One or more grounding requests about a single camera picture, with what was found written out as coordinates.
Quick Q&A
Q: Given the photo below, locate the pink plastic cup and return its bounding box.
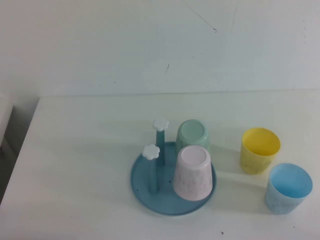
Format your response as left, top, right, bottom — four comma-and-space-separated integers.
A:
172, 145, 214, 202

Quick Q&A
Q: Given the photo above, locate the blue plastic cup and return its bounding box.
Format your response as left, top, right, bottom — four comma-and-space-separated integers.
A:
264, 162, 314, 215

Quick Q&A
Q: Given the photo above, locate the blue cup stand with posts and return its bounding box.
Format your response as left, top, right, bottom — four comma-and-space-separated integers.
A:
130, 118, 218, 216

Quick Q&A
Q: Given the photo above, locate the yellow plastic cup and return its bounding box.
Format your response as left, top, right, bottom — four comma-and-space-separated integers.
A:
240, 127, 282, 175

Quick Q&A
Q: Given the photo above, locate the green plastic cup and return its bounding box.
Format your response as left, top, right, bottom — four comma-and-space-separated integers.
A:
174, 119, 213, 161

